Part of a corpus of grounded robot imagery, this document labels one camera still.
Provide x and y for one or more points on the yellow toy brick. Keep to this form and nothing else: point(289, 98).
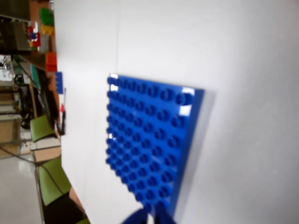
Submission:
point(47, 29)

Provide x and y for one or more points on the blue toy brick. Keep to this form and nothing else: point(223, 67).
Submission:
point(59, 82)

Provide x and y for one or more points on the green toy brick stack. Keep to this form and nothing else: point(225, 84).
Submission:
point(46, 16)

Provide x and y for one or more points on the blue 8x8 stud plate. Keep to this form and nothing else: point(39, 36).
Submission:
point(144, 130)

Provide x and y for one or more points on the large orange toy brick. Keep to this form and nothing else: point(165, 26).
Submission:
point(51, 61)

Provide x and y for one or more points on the multicoloured small brick model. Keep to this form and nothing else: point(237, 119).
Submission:
point(35, 42)

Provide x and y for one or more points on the green chair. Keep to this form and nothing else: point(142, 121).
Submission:
point(42, 127)
point(52, 179)

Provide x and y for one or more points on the white plastic container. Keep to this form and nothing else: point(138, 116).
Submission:
point(44, 43)

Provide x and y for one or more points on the white paper table sheet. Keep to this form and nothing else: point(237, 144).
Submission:
point(233, 70)
point(88, 46)

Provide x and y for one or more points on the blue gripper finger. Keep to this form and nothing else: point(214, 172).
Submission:
point(140, 218)
point(163, 217)

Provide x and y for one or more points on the dark monitor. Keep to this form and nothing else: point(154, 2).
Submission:
point(14, 9)

